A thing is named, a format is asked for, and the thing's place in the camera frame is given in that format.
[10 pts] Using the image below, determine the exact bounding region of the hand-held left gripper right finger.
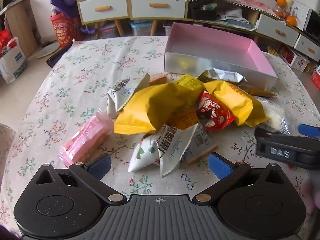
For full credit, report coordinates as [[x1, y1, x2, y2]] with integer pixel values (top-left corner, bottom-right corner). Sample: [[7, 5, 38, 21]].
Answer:
[[193, 152, 288, 205]]

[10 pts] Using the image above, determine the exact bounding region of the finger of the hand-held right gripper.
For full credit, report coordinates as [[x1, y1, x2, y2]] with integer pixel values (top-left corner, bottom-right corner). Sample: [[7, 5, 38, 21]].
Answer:
[[254, 127, 320, 145], [298, 123, 320, 138]]

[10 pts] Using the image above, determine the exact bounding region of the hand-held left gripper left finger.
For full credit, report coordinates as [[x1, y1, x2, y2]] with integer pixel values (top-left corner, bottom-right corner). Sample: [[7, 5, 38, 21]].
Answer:
[[32, 153, 128, 205]]

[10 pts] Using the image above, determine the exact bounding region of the clear white snack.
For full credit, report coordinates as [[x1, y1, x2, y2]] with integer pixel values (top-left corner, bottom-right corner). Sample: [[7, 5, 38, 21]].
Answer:
[[257, 96, 292, 137]]

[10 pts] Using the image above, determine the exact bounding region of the white barcode snack packet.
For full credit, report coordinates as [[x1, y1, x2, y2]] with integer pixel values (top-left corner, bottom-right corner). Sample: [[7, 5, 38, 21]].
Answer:
[[184, 124, 218, 165]]

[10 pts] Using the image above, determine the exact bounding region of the pink wafer packet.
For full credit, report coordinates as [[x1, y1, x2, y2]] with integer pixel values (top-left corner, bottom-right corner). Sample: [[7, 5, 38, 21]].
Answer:
[[59, 109, 114, 168]]

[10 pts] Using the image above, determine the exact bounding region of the gold brown snack packet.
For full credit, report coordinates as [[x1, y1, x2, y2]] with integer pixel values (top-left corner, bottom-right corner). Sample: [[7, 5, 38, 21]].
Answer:
[[239, 84, 277, 98]]

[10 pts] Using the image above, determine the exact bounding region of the yellow orange snack packet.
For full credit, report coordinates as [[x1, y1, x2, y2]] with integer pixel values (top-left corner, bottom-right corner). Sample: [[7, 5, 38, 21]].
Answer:
[[203, 81, 270, 127]]

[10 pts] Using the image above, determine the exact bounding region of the red snack packet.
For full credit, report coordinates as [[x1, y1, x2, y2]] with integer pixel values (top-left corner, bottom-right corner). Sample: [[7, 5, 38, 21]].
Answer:
[[196, 91, 236, 131]]

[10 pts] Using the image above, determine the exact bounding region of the white pecan snack packet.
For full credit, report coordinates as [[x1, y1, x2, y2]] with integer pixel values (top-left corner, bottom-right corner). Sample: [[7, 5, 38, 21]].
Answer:
[[106, 73, 150, 119], [128, 122, 199, 178]]

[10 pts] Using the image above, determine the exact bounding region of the white grey snack packet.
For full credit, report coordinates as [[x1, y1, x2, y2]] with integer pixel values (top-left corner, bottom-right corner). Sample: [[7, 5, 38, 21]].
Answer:
[[197, 68, 248, 84]]

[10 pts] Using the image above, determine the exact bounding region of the large plain yellow packet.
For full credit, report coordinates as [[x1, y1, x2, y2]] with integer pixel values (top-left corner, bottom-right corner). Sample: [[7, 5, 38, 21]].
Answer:
[[114, 82, 200, 135]]

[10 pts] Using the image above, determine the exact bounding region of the yellow printed snack packet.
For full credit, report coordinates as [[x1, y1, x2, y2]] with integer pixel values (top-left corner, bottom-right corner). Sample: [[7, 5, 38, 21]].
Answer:
[[175, 74, 204, 92]]

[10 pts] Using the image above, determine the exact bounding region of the clear orange wafer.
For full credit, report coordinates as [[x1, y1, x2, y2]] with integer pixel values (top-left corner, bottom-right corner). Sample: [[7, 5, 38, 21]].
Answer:
[[149, 73, 167, 85]]

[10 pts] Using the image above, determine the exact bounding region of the pink cardboard box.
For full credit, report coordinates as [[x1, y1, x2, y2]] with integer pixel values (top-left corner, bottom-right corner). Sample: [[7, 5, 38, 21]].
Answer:
[[164, 22, 279, 92]]

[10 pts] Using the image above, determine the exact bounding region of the white red printed box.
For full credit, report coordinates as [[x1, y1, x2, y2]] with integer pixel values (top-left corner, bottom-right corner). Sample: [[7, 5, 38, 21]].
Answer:
[[277, 44, 310, 72]]

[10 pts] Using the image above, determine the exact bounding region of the yellow egg tray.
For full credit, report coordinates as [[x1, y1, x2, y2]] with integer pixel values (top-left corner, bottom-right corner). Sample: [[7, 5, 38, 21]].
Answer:
[[260, 42, 280, 58]]

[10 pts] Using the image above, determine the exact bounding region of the floral tablecloth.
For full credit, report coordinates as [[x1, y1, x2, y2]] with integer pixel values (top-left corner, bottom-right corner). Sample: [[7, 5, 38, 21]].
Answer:
[[0, 35, 320, 240]]

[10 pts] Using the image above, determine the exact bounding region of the white toaster oven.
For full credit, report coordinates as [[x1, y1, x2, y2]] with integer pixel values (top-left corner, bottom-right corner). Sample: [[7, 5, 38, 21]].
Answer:
[[304, 9, 320, 38]]

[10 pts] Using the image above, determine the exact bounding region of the low wooden media cabinet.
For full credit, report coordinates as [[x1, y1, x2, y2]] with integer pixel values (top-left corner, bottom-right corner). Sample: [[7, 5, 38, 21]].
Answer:
[[186, 0, 320, 63]]

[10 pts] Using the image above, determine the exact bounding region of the pile of papers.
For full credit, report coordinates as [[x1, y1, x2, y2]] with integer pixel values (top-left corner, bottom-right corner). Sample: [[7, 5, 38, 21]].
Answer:
[[217, 6, 257, 32]]

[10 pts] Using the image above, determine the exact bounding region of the black grill pan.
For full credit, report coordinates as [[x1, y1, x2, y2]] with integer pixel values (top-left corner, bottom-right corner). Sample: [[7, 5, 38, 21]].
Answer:
[[46, 45, 73, 68]]

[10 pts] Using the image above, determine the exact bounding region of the white printed gift box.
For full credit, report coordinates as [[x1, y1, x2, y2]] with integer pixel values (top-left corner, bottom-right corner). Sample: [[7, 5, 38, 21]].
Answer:
[[290, 0, 313, 32]]

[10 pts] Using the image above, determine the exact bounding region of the clear bag of fruit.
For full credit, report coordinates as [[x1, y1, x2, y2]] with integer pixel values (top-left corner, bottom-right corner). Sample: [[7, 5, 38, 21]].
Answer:
[[272, 6, 287, 19]]

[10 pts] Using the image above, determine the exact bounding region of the round white disc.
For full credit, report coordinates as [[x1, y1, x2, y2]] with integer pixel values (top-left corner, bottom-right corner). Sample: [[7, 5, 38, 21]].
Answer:
[[37, 41, 60, 58]]

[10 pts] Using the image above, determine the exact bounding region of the clear storage box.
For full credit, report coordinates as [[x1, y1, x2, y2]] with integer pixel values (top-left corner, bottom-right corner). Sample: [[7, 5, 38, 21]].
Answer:
[[99, 21, 118, 39]]

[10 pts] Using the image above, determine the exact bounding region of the white shopping bag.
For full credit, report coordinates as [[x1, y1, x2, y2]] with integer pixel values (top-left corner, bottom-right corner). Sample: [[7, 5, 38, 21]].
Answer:
[[0, 36, 28, 84]]

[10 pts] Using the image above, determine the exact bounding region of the red printed bag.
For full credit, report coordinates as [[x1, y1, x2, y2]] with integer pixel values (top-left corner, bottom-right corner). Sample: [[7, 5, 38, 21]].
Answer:
[[49, 14, 75, 48]]

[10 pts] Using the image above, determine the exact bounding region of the wooden shelf cabinet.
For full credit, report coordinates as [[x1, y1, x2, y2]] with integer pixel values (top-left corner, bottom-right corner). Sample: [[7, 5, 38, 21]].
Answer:
[[72, 0, 188, 38]]

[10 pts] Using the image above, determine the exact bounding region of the black lid storage box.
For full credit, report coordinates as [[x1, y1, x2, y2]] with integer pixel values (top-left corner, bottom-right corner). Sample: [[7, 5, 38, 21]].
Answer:
[[162, 21, 174, 36]]

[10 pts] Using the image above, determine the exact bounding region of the blue lid storage box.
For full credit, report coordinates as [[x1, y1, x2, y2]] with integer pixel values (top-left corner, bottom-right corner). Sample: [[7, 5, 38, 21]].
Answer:
[[129, 21, 153, 37]]

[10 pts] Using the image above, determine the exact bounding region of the red plastic bag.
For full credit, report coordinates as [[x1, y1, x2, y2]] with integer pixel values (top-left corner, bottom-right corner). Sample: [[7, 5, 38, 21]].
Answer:
[[0, 29, 13, 55]]

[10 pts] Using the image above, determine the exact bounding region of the light wooden side cabinet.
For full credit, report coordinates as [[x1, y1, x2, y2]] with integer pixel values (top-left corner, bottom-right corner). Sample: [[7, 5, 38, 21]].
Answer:
[[0, 0, 38, 60]]

